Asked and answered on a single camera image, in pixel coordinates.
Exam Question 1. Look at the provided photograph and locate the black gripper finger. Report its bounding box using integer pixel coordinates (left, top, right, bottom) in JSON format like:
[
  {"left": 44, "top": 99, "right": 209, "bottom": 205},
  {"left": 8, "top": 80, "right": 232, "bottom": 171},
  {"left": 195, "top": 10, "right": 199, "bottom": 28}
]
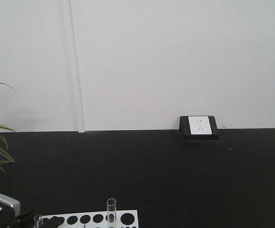
[{"left": 43, "top": 216, "right": 64, "bottom": 228}]

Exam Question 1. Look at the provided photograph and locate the white test tube rack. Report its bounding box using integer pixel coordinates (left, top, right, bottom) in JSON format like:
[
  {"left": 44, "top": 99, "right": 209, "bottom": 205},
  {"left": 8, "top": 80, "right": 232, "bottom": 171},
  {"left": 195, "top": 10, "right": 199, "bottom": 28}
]
[{"left": 42, "top": 210, "right": 139, "bottom": 228}]

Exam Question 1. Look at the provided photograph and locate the tall clear glass test tube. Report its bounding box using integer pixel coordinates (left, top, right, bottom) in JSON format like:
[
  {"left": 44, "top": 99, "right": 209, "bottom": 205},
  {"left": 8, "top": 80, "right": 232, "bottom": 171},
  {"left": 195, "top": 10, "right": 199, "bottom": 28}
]
[{"left": 107, "top": 198, "right": 117, "bottom": 228}]

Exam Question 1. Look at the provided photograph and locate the white wall power socket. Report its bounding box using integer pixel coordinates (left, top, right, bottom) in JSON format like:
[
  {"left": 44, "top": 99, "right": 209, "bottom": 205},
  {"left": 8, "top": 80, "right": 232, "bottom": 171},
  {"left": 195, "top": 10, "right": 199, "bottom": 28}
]
[{"left": 179, "top": 116, "right": 219, "bottom": 141}]

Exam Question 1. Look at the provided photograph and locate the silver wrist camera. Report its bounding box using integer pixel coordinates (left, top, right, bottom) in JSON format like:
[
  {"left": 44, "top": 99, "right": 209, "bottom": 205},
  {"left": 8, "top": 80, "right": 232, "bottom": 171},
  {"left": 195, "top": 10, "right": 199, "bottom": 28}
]
[{"left": 0, "top": 193, "right": 21, "bottom": 224}]

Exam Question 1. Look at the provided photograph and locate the short clear glass test tube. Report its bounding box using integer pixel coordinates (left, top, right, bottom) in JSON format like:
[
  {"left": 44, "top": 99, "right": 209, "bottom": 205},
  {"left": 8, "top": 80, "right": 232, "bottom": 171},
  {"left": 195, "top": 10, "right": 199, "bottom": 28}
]
[{"left": 34, "top": 214, "right": 44, "bottom": 228}]

